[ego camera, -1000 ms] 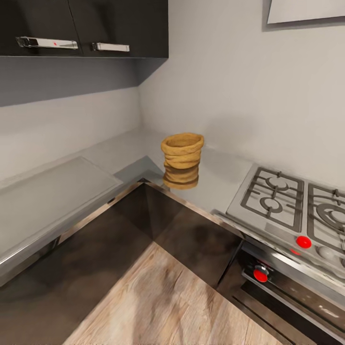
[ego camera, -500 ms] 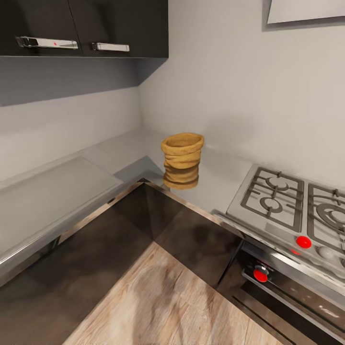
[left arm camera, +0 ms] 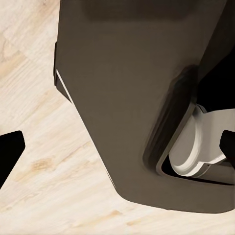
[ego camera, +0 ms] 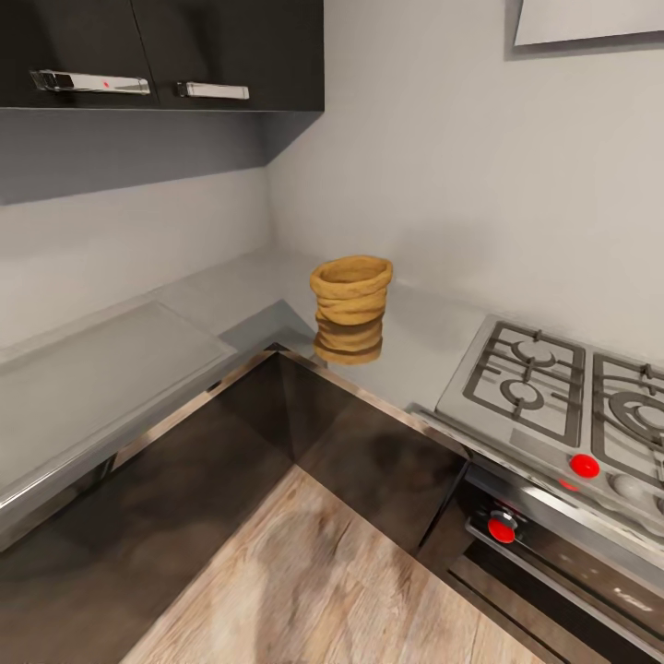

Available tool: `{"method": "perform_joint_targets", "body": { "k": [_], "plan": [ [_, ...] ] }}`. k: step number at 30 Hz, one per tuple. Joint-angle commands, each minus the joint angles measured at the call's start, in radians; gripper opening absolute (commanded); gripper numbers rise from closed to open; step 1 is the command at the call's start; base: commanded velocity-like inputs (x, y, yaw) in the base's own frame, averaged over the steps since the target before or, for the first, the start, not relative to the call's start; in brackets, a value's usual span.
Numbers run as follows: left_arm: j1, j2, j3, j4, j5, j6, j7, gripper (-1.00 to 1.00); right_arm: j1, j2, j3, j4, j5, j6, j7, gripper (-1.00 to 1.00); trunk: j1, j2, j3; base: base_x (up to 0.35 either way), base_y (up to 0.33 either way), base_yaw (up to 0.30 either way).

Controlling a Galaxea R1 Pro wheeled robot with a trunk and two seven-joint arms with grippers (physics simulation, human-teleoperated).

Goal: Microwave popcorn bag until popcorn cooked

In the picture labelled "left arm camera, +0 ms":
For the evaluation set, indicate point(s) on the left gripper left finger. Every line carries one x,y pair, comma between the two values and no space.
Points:
12,146

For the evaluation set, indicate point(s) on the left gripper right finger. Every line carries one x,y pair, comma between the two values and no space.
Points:
227,146

